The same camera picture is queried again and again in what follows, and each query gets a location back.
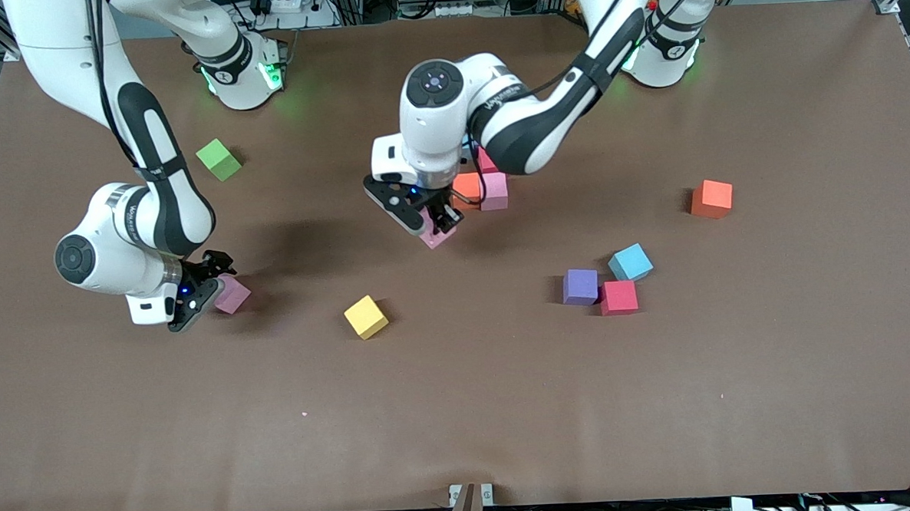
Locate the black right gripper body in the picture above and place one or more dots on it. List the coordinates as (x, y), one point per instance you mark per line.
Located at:
(208, 268)

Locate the pink foam cube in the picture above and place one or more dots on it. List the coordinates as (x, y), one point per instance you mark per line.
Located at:
(234, 296)
(494, 191)
(435, 239)

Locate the orange foam cube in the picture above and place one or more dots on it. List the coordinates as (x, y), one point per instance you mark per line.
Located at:
(467, 187)
(711, 199)

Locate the red foam cube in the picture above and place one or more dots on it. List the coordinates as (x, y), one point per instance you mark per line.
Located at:
(619, 297)
(486, 163)

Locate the yellow foam cube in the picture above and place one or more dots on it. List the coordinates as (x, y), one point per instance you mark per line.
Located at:
(365, 317)

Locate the purple foam cube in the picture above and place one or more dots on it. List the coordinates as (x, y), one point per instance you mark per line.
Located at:
(581, 286)

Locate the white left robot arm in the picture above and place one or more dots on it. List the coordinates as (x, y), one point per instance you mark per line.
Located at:
(434, 126)

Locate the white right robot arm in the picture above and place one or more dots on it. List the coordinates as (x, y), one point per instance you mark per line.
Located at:
(102, 255)

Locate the green foam cube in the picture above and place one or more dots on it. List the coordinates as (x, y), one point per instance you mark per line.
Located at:
(219, 160)

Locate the white power strip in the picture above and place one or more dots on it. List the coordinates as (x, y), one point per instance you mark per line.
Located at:
(286, 0)
(456, 10)

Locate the brown table cover sheet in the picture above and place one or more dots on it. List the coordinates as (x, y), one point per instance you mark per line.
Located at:
(462, 424)

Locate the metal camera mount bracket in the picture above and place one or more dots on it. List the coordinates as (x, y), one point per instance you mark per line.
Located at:
(470, 500)

